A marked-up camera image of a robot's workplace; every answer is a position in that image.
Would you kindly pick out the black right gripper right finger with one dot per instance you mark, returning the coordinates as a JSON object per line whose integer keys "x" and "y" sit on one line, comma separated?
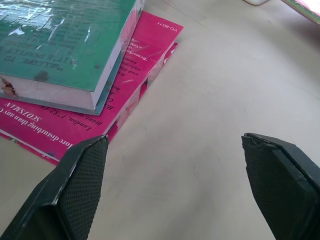
{"x": 277, "y": 180}

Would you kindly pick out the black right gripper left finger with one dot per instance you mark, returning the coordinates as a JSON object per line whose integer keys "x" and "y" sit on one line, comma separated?
{"x": 75, "y": 185}

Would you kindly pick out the pink book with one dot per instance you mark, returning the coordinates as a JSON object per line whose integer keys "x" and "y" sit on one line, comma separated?
{"x": 105, "y": 100}

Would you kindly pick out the green book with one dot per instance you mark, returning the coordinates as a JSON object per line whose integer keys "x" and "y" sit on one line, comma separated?
{"x": 60, "y": 47}

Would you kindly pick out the pink-green book corner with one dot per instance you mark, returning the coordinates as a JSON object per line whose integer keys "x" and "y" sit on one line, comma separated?
{"x": 303, "y": 8}

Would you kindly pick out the white object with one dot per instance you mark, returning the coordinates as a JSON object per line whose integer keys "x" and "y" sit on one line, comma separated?
{"x": 255, "y": 1}

